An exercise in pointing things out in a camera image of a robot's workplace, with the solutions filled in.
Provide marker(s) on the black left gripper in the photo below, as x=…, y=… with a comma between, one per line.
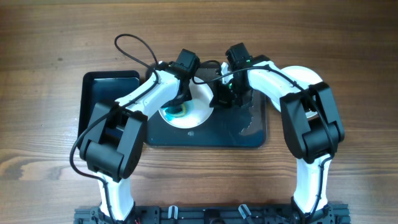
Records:
x=185, y=97

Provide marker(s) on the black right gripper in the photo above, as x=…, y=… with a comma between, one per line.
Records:
x=219, y=98

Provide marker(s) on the yellow green sponge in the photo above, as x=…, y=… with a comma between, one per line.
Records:
x=176, y=111

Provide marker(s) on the white plate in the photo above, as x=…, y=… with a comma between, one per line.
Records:
x=198, y=109
x=302, y=75

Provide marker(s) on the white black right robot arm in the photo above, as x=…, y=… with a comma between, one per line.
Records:
x=310, y=119

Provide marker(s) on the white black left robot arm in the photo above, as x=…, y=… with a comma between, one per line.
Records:
x=112, y=143

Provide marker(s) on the black serving tray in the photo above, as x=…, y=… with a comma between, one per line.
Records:
x=237, y=127

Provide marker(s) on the black water basin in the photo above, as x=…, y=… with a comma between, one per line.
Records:
x=99, y=86

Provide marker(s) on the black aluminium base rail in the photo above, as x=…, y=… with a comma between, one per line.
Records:
x=276, y=213

